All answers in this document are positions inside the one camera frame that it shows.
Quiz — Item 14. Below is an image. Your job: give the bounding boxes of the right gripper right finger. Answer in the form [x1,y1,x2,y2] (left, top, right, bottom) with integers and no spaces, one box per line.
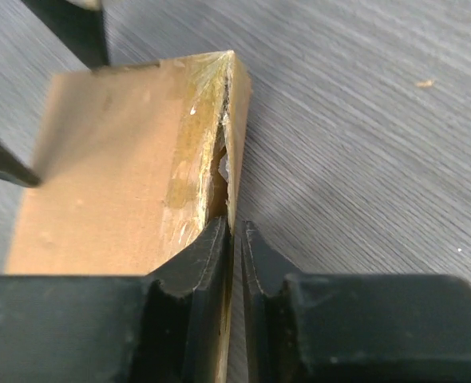
[241,221,471,382]

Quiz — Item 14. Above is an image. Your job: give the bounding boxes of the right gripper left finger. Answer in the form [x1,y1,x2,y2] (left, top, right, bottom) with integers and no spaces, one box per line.
[0,216,232,382]

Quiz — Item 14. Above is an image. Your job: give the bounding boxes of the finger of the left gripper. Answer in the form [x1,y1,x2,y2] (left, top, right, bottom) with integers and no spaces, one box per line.
[0,142,41,188]
[22,0,109,68]

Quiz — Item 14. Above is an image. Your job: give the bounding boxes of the brown cardboard express box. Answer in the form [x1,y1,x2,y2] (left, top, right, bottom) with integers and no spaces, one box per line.
[3,49,253,383]

